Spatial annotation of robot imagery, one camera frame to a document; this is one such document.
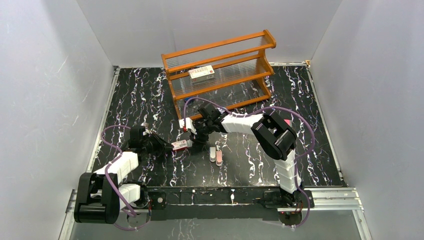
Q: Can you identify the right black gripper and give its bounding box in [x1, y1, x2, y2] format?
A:
[190, 119, 215, 147]

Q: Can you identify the aluminium rail frame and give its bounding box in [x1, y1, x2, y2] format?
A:
[59, 187, 372, 240]

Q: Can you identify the pink tape measure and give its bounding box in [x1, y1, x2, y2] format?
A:
[284, 119, 293, 127]

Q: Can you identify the black base bar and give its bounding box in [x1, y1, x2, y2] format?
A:
[144, 186, 315, 224]

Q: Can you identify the white stapler part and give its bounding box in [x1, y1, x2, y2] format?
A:
[209, 146, 217, 163]

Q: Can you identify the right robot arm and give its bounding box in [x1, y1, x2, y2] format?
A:
[180, 103, 302, 207]

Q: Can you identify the small red white staple box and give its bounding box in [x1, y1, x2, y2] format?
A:
[171, 139, 193, 152]

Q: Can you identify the orange wooden shelf rack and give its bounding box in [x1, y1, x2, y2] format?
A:
[161, 29, 277, 120]

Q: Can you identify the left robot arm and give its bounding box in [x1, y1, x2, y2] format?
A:
[73, 125, 173, 224]

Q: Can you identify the white red staple box on shelf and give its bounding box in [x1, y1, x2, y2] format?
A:
[188, 65, 215, 83]

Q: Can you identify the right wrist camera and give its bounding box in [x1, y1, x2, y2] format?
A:
[178, 117, 196, 134]

